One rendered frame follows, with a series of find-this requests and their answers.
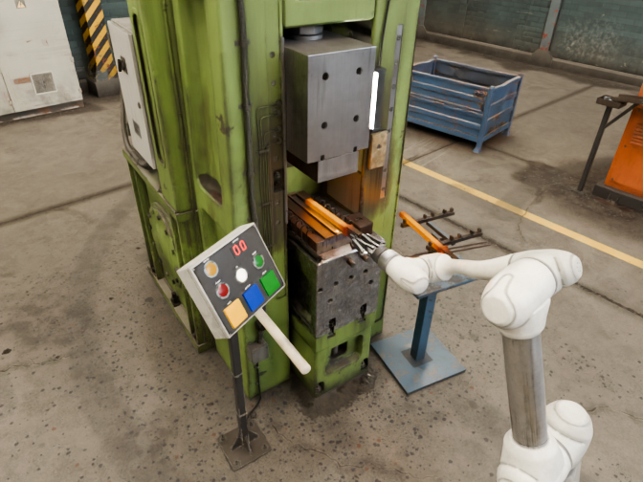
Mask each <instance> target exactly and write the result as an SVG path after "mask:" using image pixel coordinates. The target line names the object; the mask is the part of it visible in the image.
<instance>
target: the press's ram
mask: <svg viewBox="0 0 643 482"><path fill-rule="evenodd" d="M286 32H287V31H286V30H282V37H284V64H285V110H286V150H288V151H289V152H291V153H292V154H294V155H295V156H296V157H298V158H299V159H301V160H302V161H304V162H305V163H307V164H311V163H314V162H317V161H320V160H321V158H322V159H324V160H325V159H329V158H332V157H336V156H340V155H343V154H346V153H350V152H353V149H354V150H356V151H358V150H362V149H365V148H368V140H369V128H370V116H371V104H372V93H373V80H374V69H375V56H376V46H374V45H371V44H368V43H365V42H362V41H359V40H356V39H353V38H350V37H347V36H343V35H340V34H337V33H332V32H330V31H327V30H322V38H321V39H318V40H309V41H302V40H293V39H289V38H287V37H286V36H285V33H286Z"/></svg>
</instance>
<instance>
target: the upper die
mask: <svg viewBox="0 0 643 482"><path fill-rule="evenodd" d="M286 157H287V159H286V160H287V162H288V163H289V164H291V165H293V166H294V167H295V168H297V169H298V170H300V171H301V172H302V173H304V174H305V175H307V176H308V177H309V178H311V179H312V180H314V181H315V182H317V183H321V182H324V181H328V180H331V179H335V178H338V177H341V176H344V175H347V174H351V173H354V172H357V171H358V157H359V150H358V151H356V150H354V149H353V152H350V153H346V154H343V155H340V156H336V157H332V158H329V159H325V160H324V159H322V158H321V160H320V161H317V162H314V163H311V164H307V163H305V162H304V161H302V160H301V159H299V158H298V157H296V156H295V155H294V154H292V153H291V152H289V151H288V150H286Z"/></svg>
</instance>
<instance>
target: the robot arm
mask: <svg viewBox="0 0 643 482"><path fill-rule="evenodd" d="M346 234H347V235H348V236H349V237H350V238H351V239H352V245H353V246H354V248H355V249H356V250H357V251H358V252H359V253H360V256H364V255H367V256H370V257H371V258H372V260H373V261H374V262H375V263H377V264H378V267H379V268H380V269H381V270H383V271H384V272H385V273H386V274H388V276H389V277H390V279H391V280H392V281H393V282H394V283H395V284H397V285H398V286H399V287H401V288H402V289H404V290H405V291H407V292H409V293H412V294H415V295H419V294H421V293H423V292H424V291H425V290H426V289H427V288H428V286H429V283H430V282H431V283H434V282H439V281H444V280H449V279H450V278H451V277H452V275H453V274H463V275H465V276H468V277H471V278H473V279H478V280H487V281H490V282H489V283H488V284H487V286H486V287H485V289H484V291H483V294H482V297H481V301H480V308H481V312H482V314H483V315H484V317H485V318H486V319H487V320H488V321H489V322H490V323H491V324H492V325H494V326H496V328H497V329H498V330H499V332H500V333H501V335H502V345H503V355H504V364H505V373H506V382H507V392H508V402H509V410H510V420H511V429H509V430H508V431H507V432H506V434H505V435H504V438H503V446H502V452H501V458H500V464H499V467H498V471H497V482H575V476H576V468H577V464H578V463H579V461H580V460H581V459H582V457H583V456H584V454H585V452H586V451H587V449H588V446H589V444H590V442H591V439H592V435H593V427H592V422H591V419H590V417H589V415H588V414H587V412H586V411H585V410H584V409H583V408H582V407H581V406H580V405H578V404H576V403H574V402H571V401H567V400H558V401H555V402H553V403H551V404H549V405H546V404H545V391H544V377H543V351H542V338H541V331H542V330H543V329H544V327H545V322H546V317H547V312H548V308H549V304H550V298H551V297H552V296H554V295H555V294H556V293H557V292H559V291H560V290H561V289H562V287H568V286H570V285H572V284H574V283H575V282H577V281H578V280H579V278H580V277H581V276H582V271H583V270H582V263H581V261H580V259H579V258H578V257H577V256H575V254H573V253H571V252H565V251H561V250H532V251H526V252H516V253H512V254H508V255H505V256H502V257H498V258H494V259H490V260H484V261H473V260H461V259H451V257H450V256H448V255H447V254H444V253H438V252H437V253H431V254H426V255H422V256H420V257H417V258H409V257H406V258H405V257H403V256H401V255H400V254H398V253H397V252H395V251H394V250H390V249H388V248H387V247H386V241H382V240H380V239H378V238H376V237H374V236H372V235H371V234H369V233H367V234H362V240H361V239H360V238H359V237H358V235H357V234H355V233H354V232H353V231H351V230H349V229H346ZM368 237H369V238H368Z"/></svg>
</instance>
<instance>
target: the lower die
mask: <svg viewBox="0 0 643 482"><path fill-rule="evenodd" d="M295 193H297V195H298V196H300V197H301V198H302V199H304V200H306V199H309V198H311V199H313V200H314V198H313V197H312V196H311V195H309V194H308V193H307V192H306V191H304V190H303V191H299V192H296V191H294V192H291V193H287V204H288V211H292V213H293V215H297V216H298V220H302V224H301V221H298V220H296V217H293V218H292V231H293V232H294V233H296V222H297V221H298V222H297V234H298V237H300V228H301V226H302V225H305V224H306V225H307V226H308V229H307V228H306V226H304V227H302V240H303V241H304V242H305V243H306V232H307V231H308V230H310V229H312V230H313V231H314V233H313V234H312V231H311V230H310V231H308V233H307V243H308V245H309V246H310V247H311V248H312V249H313V250H314V251H315V252H317V253H318V254H321V253H324V252H328V251H331V250H334V249H336V248H339V247H340V246H343V245H346V244H348V243H350V242H351V241H352V239H350V238H349V237H348V236H346V235H343V234H342V233H340V234H338V235H337V232H336V231H334V230H333V229H332V228H330V227H329V226H328V225H327V224H325V223H324V222H323V221H322V220H321V219H320V218H319V217H317V216H316V215H315V214H314V213H312V212H311V211H310V210H309V209H307V208H306V207H305V206H303V205H302V204H301V203H300V202H298V201H297V200H296V199H295V198H293V197H292V196H291V195H292V194H295ZM291 217H292V216H291V212H288V224H287V227H288V228H289V229H290V218H291ZM332 247H333V249H331V248H332Z"/></svg>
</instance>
